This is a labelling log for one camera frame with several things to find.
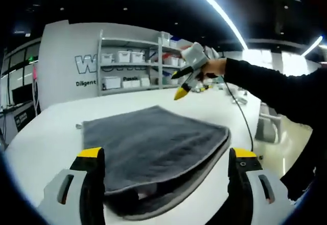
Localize grey towel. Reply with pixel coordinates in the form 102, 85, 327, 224
75, 105, 232, 221

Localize person's right hand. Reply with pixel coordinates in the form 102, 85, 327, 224
201, 58, 227, 79

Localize spare grippers with yellow tips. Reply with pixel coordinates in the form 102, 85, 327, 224
191, 84, 215, 93

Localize grey shelving unit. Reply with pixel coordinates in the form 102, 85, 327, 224
97, 30, 223, 97

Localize rows of white storage boxes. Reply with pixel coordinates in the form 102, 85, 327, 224
102, 32, 218, 89

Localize grey chair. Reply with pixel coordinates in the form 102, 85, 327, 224
255, 102, 283, 144

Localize person with blue mask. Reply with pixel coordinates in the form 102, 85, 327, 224
279, 122, 327, 203

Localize black cabinet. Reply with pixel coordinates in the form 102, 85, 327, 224
14, 105, 36, 134

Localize black monitor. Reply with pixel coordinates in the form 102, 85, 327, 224
11, 84, 35, 106

